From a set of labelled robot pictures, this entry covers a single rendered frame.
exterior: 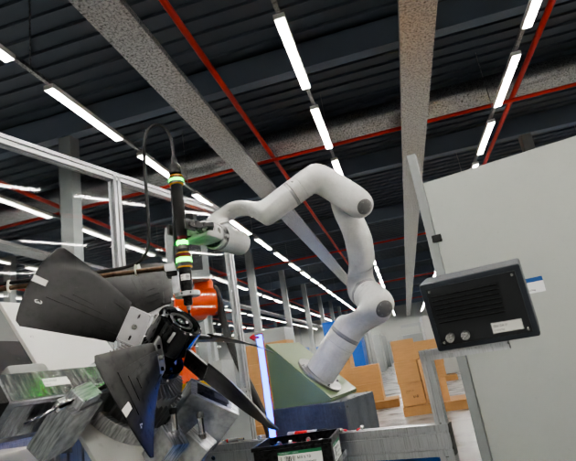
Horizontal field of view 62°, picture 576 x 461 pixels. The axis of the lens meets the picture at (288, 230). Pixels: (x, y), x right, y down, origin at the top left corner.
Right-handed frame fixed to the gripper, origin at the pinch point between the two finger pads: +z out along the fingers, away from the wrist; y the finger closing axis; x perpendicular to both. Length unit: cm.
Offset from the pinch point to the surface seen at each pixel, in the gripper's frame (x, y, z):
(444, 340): -43, -60, -32
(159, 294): -18.2, 7.8, 2.4
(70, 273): -14.4, 9.7, 29.9
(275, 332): 49, 506, -934
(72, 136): 399, 550, -407
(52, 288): -18.3, 10.4, 34.3
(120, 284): -12.9, 19.7, 5.4
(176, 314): -26.3, -3.4, 8.9
